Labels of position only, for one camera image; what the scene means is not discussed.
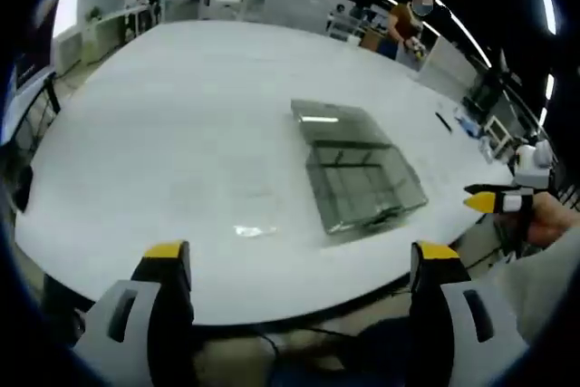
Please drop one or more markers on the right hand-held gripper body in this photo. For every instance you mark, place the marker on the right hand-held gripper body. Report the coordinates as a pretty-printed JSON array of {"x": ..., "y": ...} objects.
[{"x": 534, "y": 165}]

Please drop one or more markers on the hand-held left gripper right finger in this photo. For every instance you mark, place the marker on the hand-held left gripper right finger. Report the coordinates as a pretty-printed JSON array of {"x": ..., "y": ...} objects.
[{"x": 457, "y": 314}]

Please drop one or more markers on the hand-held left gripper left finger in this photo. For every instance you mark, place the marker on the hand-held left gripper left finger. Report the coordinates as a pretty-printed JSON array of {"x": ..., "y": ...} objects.
[{"x": 136, "y": 314}]

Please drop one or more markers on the grey transparent guide fixture box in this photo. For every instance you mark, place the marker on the grey transparent guide fixture box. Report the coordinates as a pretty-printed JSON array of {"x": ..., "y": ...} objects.
[{"x": 358, "y": 169}]

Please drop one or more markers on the clear plastic divider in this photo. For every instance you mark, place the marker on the clear plastic divider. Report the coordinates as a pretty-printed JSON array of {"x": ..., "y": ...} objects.
[{"x": 254, "y": 230}]

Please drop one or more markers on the person's right hand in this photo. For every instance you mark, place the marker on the person's right hand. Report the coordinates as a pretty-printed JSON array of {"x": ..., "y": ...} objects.
[{"x": 550, "y": 224}]

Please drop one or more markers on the small white cart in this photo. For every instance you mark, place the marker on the small white cart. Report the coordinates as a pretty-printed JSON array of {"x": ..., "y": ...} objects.
[{"x": 496, "y": 135}]

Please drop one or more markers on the blue cloth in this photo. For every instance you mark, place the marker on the blue cloth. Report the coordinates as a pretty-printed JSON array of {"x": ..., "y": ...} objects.
[{"x": 466, "y": 124}]

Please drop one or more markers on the operator in grey shirt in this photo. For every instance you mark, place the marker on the operator in grey shirt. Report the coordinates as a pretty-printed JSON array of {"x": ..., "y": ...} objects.
[{"x": 534, "y": 296}]

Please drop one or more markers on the person's blue jeans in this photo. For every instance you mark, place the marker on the person's blue jeans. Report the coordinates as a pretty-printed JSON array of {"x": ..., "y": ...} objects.
[{"x": 385, "y": 348}]

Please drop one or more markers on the black pen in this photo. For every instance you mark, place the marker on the black pen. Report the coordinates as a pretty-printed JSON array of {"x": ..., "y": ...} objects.
[{"x": 444, "y": 122}]

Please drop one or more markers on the brown cardboard box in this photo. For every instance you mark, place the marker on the brown cardboard box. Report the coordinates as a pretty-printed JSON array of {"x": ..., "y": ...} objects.
[{"x": 372, "y": 40}]

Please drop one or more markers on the black screen stand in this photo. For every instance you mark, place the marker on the black screen stand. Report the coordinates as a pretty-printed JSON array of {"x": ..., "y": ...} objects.
[{"x": 50, "y": 97}]

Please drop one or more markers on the white partition board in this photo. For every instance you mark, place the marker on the white partition board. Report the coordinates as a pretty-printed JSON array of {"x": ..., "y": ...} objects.
[{"x": 299, "y": 8}]

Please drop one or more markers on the large dark screen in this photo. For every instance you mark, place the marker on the large dark screen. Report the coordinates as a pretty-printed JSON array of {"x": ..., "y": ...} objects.
[{"x": 38, "y": 38}]

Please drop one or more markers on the small potted plant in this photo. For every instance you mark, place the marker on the small potted plant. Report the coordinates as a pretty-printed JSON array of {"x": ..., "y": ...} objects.
[{"x": 93, "y": 14}]

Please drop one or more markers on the black frame machine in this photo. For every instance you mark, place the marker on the black frame machine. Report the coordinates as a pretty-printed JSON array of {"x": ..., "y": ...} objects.
[{"x": 482, "y": 94}]

